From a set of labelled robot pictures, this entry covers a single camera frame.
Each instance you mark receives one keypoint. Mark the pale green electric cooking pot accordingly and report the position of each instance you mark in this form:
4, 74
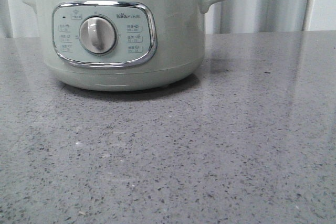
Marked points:
121, 45

